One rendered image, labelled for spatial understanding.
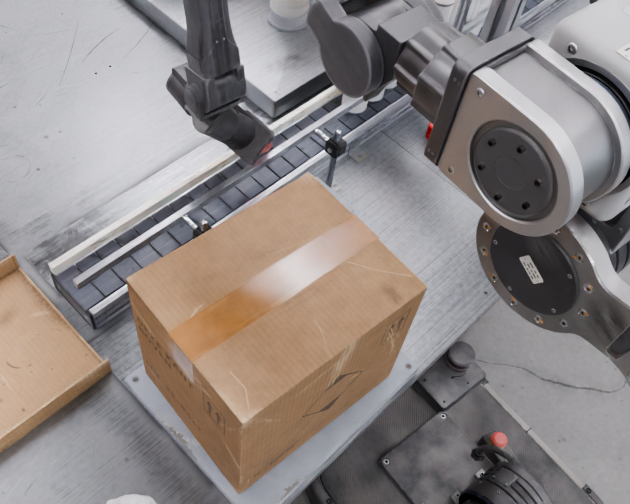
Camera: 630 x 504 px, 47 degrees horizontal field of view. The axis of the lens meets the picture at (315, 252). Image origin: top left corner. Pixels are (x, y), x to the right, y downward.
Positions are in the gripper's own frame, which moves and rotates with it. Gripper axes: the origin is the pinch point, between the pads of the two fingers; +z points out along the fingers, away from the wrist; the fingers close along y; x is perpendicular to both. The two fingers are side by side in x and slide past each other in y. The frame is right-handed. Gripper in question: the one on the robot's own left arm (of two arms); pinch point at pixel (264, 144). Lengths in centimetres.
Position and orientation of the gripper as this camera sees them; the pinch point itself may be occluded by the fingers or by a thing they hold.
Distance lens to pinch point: 129.9
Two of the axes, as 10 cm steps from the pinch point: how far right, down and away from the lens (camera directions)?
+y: -7.0, -6.3, 3.5
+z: 3.8, 0.9, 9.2
